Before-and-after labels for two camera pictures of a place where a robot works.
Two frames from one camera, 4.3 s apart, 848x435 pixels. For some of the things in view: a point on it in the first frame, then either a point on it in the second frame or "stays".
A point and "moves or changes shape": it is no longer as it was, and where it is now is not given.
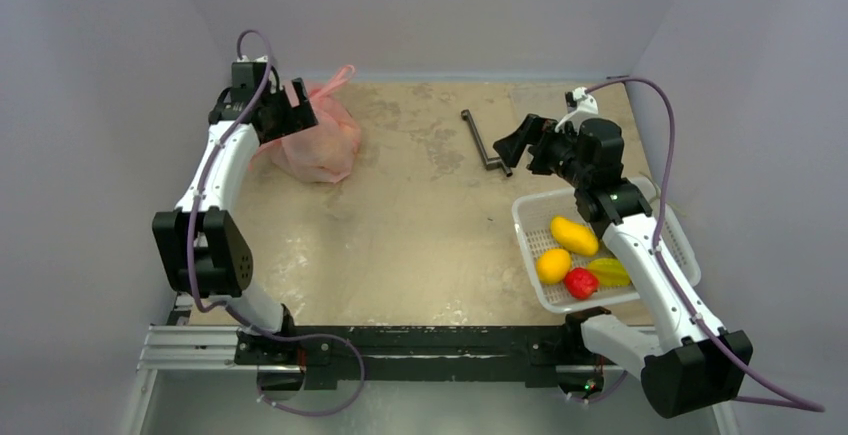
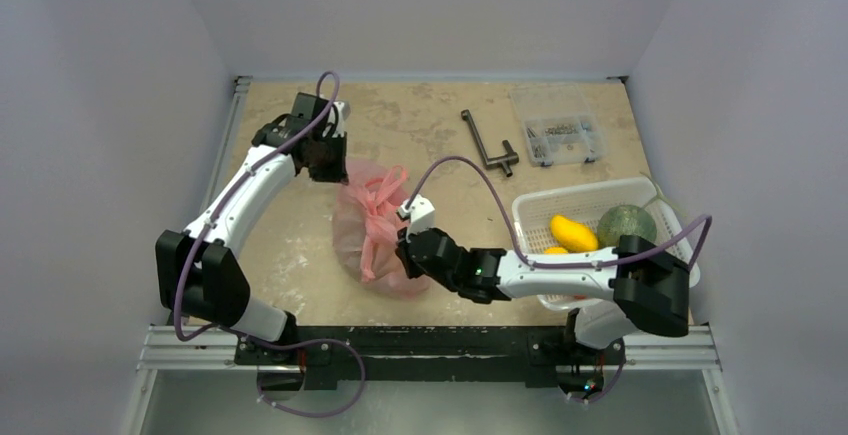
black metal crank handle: x=490 y=163 stays
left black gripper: x=298 y=117 -> x=336 y=173
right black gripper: x=538 y=147 -> x=409 y=250
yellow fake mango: x=576 y=237 stays
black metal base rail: x=552 y=356 stays
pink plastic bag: x=322 y=152 moves or changes shape
